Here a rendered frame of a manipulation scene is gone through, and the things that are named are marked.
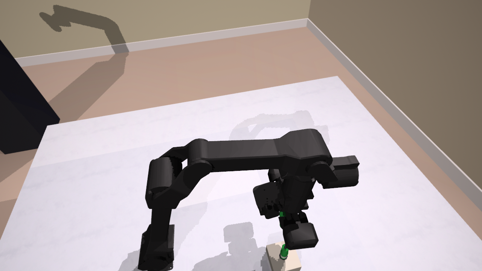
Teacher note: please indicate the beige square block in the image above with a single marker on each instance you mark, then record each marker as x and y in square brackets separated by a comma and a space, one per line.
[291, 263]

